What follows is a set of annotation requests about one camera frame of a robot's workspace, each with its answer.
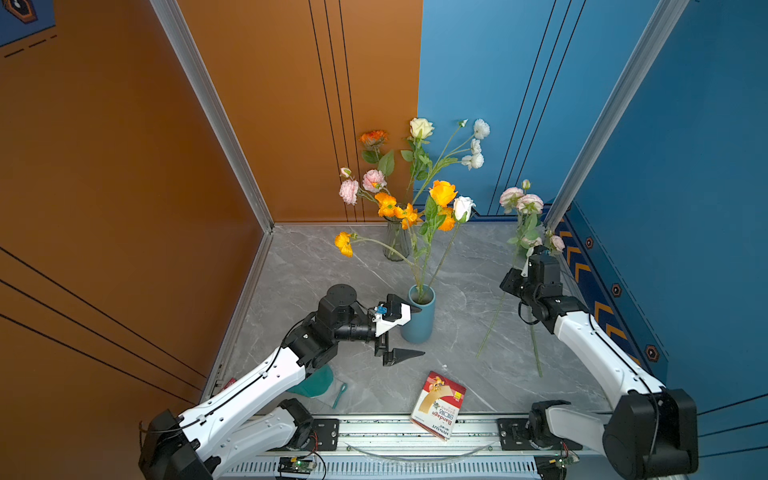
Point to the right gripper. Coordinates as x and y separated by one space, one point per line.
503 283

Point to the white ranunculus flower stem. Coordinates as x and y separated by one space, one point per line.
463 148

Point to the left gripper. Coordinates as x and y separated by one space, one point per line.
395 355

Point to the red and white box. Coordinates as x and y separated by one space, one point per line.
438 405

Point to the green circuit board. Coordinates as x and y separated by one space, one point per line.
295 468

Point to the yellow orange ranunculus stem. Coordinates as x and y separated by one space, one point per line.
437 216

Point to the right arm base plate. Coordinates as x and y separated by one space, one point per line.
518 434

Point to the pink peony flower stem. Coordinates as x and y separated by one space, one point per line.
372 184

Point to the right circuit board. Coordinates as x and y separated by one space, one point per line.
555 467

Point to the pink rose stem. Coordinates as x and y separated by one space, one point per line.
528 208

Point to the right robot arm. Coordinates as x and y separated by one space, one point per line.
652 431

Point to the orange flower bunch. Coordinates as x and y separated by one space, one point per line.
344 241

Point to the cream white rose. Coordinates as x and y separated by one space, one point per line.
420 164

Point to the green rubber glove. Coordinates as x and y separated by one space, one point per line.
322 385

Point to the white rose bud stem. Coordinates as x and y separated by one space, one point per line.
463 208

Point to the teal cylindrical vase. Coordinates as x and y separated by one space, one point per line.
419 329

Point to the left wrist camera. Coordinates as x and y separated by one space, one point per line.
384 322

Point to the orange poppy flower stem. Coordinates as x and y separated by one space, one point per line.
387 206

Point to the clear glass vase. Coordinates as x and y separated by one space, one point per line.
398 241

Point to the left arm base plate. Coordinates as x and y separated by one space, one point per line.
322 434

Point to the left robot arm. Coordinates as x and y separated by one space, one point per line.
208 440

